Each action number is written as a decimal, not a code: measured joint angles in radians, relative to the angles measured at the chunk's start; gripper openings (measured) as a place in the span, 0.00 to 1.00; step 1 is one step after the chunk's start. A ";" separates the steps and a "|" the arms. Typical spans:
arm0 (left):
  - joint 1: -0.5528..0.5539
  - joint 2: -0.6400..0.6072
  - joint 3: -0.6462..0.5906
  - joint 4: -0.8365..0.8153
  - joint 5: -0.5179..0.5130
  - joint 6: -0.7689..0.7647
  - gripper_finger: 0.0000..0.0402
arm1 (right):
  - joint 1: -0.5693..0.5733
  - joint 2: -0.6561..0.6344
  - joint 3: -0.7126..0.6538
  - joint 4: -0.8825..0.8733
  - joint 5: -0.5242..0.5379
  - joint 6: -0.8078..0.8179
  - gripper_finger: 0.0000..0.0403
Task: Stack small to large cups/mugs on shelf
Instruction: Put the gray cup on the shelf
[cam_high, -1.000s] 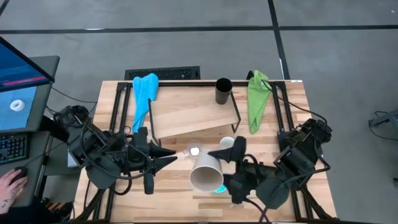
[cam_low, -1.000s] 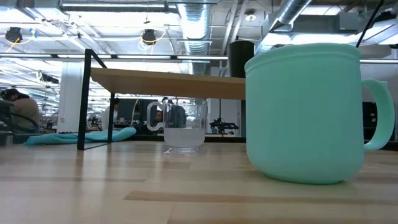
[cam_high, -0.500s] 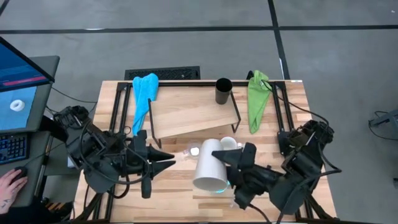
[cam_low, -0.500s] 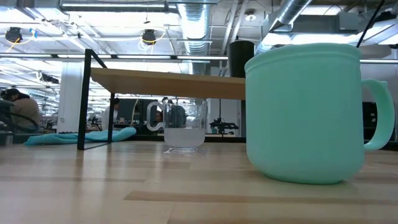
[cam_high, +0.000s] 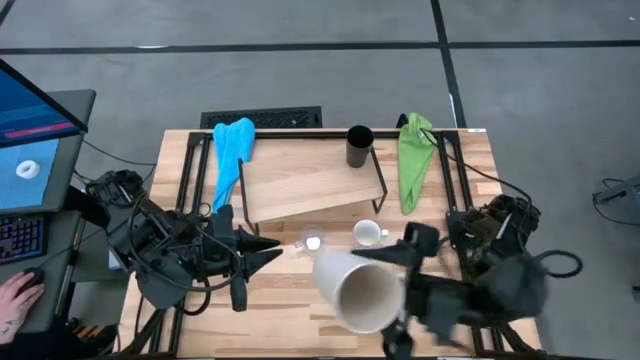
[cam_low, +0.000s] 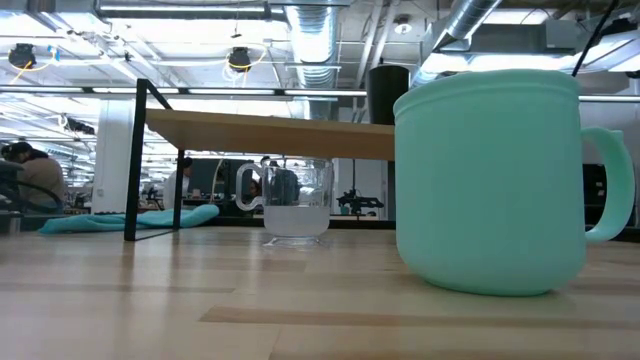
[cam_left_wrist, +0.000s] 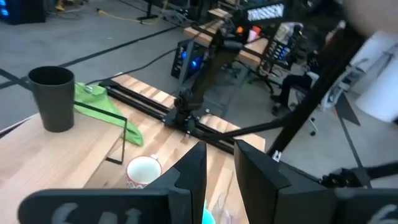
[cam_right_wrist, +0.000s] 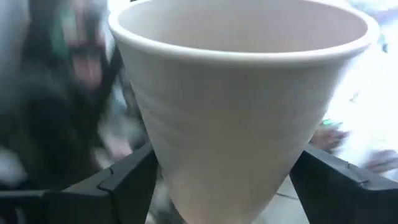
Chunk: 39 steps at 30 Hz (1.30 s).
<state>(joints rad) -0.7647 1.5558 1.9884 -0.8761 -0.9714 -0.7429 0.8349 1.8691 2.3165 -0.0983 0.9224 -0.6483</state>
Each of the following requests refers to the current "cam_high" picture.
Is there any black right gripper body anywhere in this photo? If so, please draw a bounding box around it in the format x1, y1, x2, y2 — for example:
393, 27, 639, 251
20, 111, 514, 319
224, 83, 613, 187
402, 222, 471, 346

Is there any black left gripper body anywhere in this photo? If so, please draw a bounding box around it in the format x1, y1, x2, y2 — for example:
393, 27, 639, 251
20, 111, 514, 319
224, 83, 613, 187
199, 204, 249, 311

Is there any white patterned mug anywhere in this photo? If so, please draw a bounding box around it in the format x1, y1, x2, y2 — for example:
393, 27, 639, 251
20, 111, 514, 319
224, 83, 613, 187
352, 218, 390, 248

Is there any tall beige cup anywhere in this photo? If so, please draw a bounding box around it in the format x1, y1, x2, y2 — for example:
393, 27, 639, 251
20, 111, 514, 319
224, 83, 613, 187
312, 248, 407, 335

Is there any clear glass mug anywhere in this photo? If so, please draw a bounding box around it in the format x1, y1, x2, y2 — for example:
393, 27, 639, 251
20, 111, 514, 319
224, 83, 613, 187
294, 230, 326, 256

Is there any black cup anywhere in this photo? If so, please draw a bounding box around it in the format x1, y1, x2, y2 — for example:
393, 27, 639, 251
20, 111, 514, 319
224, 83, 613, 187
345, 124, 375, 169

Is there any wooden shelf with black legs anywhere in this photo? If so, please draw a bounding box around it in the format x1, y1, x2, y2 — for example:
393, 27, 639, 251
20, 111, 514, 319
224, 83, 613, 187
237, 137, 389, 240

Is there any green cloth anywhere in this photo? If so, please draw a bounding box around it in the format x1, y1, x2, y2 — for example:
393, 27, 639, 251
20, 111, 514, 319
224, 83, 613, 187
397, 112, 436, 216

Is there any blue cloth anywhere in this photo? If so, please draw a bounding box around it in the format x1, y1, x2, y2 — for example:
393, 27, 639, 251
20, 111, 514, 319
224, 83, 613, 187
212, 117, 257, 214

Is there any grey side desk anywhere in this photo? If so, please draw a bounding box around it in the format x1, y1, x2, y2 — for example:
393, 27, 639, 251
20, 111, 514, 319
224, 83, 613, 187
0, 89, 97, 334

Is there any black computer mouse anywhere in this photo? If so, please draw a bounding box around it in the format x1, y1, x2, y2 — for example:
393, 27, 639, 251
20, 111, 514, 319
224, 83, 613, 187
22, 267, 46, 289

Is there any person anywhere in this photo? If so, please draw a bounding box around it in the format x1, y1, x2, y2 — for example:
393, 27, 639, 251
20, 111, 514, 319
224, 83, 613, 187
0, 319, 119, 360

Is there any backlit black keyboard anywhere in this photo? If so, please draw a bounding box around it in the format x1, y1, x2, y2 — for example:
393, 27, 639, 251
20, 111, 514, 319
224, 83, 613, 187
0, 214, 49, 266

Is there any person's hand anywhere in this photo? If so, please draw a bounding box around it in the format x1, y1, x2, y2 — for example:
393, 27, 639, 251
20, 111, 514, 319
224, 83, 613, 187
0, 279, 46, 346

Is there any grey framed screen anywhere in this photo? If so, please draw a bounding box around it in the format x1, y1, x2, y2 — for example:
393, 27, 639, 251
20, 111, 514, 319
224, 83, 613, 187
0, 134, 84, 216

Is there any black computer monitor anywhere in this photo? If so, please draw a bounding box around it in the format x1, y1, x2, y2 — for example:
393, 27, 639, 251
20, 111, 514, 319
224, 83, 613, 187
0, 58, 90, 149

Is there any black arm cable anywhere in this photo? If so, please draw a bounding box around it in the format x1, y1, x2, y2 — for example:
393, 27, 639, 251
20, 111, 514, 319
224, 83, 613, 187
419, 127, 534, 202

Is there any black metal table frame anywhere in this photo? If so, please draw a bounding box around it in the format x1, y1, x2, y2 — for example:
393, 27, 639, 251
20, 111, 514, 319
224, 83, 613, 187
119, 128, 546, 359

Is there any thin black cable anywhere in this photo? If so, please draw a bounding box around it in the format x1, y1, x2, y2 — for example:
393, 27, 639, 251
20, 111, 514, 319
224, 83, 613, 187
82, 139, 157, 167

